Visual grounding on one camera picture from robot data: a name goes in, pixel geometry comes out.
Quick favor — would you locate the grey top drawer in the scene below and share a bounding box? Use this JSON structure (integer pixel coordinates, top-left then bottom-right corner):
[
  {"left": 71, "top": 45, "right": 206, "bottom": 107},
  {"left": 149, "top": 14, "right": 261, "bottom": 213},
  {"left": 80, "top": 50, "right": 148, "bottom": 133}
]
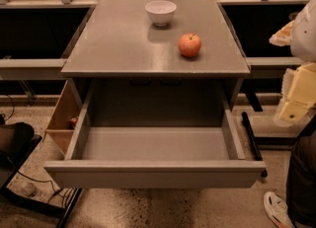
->
[{"left": 44, "top": 86, "right": 266, "bottom": 189}]

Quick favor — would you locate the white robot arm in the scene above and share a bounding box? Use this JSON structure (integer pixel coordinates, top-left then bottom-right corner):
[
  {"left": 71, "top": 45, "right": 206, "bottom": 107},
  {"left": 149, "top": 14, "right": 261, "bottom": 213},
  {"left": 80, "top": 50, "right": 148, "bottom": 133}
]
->
[{"left": 269, "top": 0, "right": 316, "bottom": 127}]

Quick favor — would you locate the grey drawer cabinet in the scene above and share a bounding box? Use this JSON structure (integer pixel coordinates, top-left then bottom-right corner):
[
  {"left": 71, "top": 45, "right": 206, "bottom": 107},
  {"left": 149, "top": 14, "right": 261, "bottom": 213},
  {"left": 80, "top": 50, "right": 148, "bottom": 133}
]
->
[{"left": 60, "top": 0, "right": 251, "bottom": 127}]

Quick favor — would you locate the black stand leg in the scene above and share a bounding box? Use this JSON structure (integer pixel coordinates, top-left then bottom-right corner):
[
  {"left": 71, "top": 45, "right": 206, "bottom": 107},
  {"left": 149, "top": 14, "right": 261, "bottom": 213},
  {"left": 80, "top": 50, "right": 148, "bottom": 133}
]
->
[{"left": 241, "top": 112, "right": 268, "bottom": 178}]

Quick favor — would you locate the dark trouser leg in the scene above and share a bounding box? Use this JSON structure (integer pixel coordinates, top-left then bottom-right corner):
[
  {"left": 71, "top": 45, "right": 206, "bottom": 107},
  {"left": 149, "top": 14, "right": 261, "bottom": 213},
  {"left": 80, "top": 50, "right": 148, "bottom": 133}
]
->
[{"left": 286, "top": 118, "right": 316, "bottom": 228}]

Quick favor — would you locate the red apple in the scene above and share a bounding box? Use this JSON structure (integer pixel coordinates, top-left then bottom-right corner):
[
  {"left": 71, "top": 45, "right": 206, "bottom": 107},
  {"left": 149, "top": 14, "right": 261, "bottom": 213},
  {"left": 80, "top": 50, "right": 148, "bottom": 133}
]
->
[{"left": 178, "top": 34, "right": 201, "bottom": 57}]

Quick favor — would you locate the white sneaker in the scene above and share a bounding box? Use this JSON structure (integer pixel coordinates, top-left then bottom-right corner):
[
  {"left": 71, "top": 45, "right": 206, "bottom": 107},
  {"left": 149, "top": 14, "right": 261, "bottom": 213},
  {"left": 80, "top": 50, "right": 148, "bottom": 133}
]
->
[{"left": 264, "top": 191, "right": 294, "bottom": 228}]

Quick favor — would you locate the white ceramic bowl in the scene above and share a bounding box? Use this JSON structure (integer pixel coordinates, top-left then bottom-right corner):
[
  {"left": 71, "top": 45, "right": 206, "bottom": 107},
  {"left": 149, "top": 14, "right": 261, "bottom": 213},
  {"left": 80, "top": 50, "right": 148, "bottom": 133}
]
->
[{"left": 145, "top": 0, "right": 177, "bottom": 26}]

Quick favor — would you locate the red can in box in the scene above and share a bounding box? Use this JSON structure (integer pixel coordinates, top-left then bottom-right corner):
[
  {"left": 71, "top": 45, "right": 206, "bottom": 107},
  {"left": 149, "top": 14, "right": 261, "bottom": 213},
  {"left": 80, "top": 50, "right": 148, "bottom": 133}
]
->
[{"left": 69, "top": 116, "right": 78, "bottom": 128}]

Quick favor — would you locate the cardboard box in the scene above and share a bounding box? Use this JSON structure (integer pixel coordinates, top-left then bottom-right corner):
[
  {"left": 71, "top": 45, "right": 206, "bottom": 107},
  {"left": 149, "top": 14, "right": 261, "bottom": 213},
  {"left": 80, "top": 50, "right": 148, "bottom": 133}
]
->
[{"left": 46, "top": 80, "right": 82, "bottom": 155}]

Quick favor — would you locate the grey right side rail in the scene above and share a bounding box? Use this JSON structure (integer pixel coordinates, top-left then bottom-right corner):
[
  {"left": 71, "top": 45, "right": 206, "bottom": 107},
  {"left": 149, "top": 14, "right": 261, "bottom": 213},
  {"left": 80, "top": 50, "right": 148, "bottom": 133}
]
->
[{"left": 245, "top": 57, "right": 302, "bottom": 79}]

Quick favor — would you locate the grey rail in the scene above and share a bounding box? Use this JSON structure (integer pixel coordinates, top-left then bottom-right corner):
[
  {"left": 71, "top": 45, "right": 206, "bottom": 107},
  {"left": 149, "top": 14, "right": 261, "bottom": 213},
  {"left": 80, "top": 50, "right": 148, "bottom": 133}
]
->
[
  {"left": 0, "top": 59, "right": 66, "bottom": 80},
  {"left": 245, "top": 57, "right": 302, "bottom": 79}
]

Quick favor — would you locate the black floor cable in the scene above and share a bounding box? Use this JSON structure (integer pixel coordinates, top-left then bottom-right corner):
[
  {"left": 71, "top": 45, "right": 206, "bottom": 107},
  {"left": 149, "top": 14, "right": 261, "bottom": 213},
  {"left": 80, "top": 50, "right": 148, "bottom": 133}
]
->
[{"left": 17, "top": 171, "right": 75, "bottom": 208}]

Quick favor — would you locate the grey left side rail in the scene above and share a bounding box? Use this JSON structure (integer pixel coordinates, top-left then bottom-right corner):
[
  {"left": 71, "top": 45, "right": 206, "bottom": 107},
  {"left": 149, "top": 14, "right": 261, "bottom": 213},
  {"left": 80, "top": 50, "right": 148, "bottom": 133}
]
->
[{"left": 0, "top": 59, "right": 66, "bottom": 80}]

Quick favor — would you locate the black cart frame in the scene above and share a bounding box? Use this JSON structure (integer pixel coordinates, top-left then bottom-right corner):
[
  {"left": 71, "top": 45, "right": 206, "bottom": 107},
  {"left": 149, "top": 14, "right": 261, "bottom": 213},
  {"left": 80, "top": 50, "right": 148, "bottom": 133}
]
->
[{"left": 0, "top": 122, "right": 82, "bottom": 228}]

